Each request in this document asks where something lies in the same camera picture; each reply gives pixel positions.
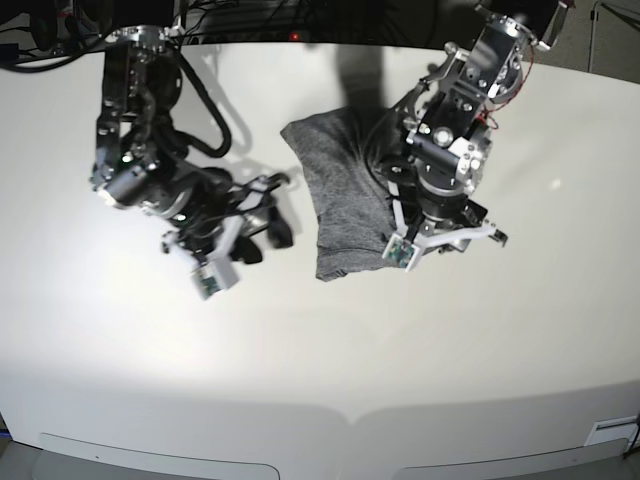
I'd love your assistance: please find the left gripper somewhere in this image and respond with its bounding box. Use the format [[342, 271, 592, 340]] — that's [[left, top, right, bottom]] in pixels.
[[387, 181, 508, 255]]

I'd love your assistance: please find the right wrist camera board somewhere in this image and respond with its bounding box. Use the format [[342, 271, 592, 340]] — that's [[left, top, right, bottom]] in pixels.
[[191, 257, 239, 300]]

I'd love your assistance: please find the metal stand frame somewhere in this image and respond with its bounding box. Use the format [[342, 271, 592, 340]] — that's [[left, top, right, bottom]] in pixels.
[[587, 1, 639, 83]]

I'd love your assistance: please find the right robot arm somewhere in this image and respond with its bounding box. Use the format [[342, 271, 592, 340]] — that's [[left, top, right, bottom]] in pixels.
[[91, 25, 294, 266]]

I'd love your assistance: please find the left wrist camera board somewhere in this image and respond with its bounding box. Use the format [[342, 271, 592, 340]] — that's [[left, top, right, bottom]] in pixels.
[[382, 233, 420, 272]]

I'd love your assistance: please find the white label sticker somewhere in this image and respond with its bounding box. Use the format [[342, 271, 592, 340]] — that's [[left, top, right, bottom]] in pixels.
[[585, 416, 638, 446]]

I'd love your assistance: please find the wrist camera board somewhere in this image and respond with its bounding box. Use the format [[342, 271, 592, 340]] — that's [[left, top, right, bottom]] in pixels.
[[382, 233, 420, 272], [191, 257, 239, 300]]

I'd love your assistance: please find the black power strip red light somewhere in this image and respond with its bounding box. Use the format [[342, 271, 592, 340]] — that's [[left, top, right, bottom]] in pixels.
[[178, 16, 380, 45]]

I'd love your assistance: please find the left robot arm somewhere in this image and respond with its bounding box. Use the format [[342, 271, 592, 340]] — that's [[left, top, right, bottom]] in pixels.
[[367, 1, 574, 271]]

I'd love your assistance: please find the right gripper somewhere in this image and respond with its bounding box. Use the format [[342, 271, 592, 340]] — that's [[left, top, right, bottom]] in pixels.
[[160, 172, 294, 264]]

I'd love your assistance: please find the grey heather long-sleeve shirt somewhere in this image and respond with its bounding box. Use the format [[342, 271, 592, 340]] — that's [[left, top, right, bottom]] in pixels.
[[281, 107, 399, 282]]

